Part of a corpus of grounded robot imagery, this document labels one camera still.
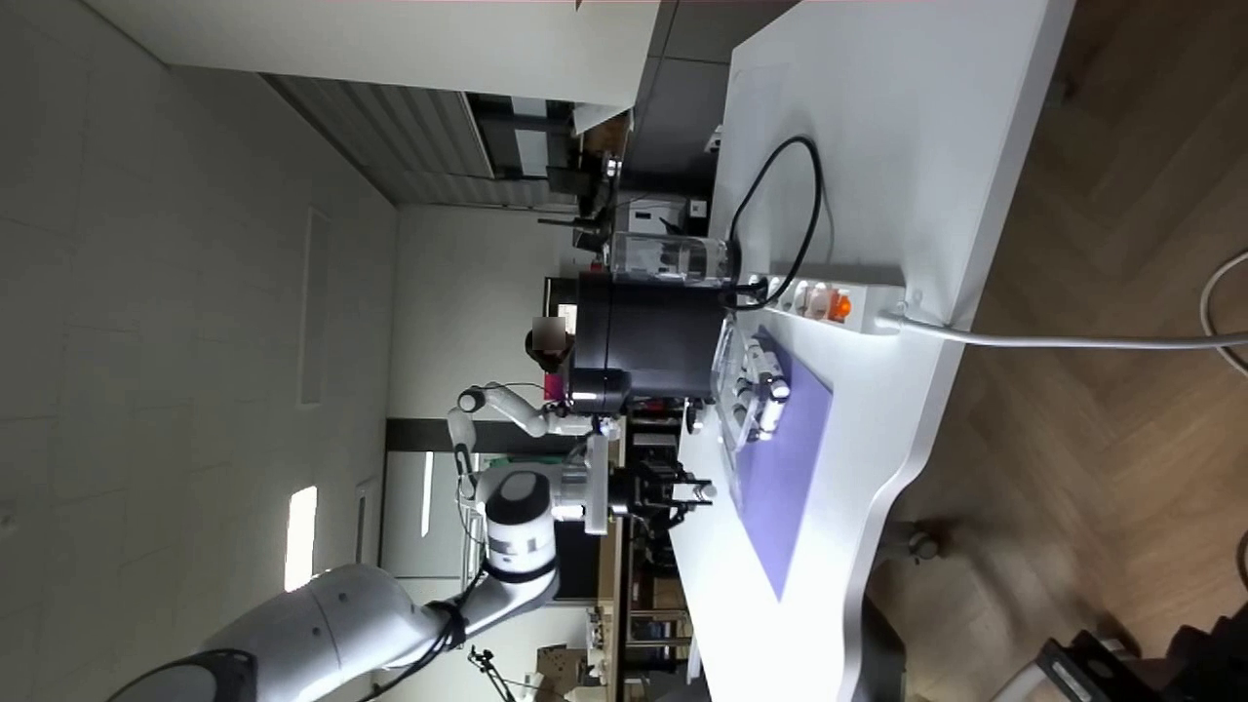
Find grey window blinds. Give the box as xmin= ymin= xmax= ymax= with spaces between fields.
xmin=262 ymin=73 xmax=507 ymax=214

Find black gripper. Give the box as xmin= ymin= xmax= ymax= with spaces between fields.
xmin=607 ymin=470 xmax=721 ymax=522

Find small brown cardboard box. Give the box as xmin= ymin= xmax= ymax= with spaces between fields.
xmin=530 ymin=639 xmax=593 ymax=693

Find white power strip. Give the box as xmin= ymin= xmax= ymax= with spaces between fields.
xmin=760 ymin=263 xmax=911 ymax=332

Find black power cable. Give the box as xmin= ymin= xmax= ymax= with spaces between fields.
xmin=721 ymin=134 xmax=831 ymax=311

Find white power cable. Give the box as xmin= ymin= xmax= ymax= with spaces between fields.
xmin=872 ymin=251 xmax=1248 ymax=381

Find purple mat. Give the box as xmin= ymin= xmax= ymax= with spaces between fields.
xmin=729 ymin=332 xmax=837 ymax=605

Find seated person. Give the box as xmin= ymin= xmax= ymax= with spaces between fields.
xmin=517 ymin=319 xmax=585 ymax=411

